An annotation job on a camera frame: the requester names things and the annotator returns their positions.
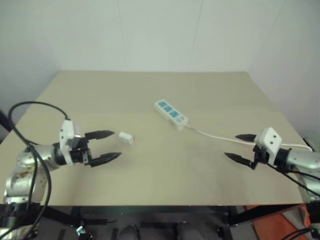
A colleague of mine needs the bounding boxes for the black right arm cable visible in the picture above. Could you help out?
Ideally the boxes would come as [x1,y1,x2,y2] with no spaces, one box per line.
[264,161,320,198]

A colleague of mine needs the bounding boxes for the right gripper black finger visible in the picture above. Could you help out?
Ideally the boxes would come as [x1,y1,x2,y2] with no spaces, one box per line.
[234,133,258,144]
[223,152,253,167]

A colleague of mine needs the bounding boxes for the orange board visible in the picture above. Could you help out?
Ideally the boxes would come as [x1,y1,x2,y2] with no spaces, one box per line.
[245,203,316,240]

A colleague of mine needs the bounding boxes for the small white plug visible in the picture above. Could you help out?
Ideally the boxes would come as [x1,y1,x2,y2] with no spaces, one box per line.
[118,131,136,145]

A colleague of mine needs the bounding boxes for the white power strip cord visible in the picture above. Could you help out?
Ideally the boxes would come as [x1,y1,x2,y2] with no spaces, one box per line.
[184,124,314,152]

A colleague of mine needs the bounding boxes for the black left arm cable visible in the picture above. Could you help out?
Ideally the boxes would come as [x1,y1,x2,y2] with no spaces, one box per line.
[7,100,72,240]

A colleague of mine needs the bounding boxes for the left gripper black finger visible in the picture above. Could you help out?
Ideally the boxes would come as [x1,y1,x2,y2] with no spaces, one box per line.
[88,152,123,168]
[84,129,116,141]

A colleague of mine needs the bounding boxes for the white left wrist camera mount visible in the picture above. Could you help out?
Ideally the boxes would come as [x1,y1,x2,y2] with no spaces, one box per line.
[59,119,82,166]

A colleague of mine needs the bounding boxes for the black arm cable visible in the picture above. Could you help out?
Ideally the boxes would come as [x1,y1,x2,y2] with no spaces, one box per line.
[264,161,320,198]
[7,100,72,240]

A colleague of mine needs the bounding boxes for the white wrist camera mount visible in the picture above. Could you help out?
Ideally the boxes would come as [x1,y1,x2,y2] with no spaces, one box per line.
[59,119,82,166]
[254,127,283,168]

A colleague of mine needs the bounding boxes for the black metal table frame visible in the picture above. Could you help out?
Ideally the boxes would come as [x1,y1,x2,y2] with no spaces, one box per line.
[37,204,312,229]

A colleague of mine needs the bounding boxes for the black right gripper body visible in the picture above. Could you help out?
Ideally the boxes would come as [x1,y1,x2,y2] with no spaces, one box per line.
[249,144,267,171]

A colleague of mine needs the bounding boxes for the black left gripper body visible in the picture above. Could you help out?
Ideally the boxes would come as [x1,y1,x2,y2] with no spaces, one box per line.
[70,137,91,166]

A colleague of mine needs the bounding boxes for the white power strip blue sockets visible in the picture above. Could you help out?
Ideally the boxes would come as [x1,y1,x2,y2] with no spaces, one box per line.
[153,99,190,131]

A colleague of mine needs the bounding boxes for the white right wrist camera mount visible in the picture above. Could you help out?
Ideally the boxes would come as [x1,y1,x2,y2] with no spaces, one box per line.
[254,127,283,168]

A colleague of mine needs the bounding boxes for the dark rounded shape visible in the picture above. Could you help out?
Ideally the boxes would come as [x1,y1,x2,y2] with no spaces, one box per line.
[118,224,140,240]

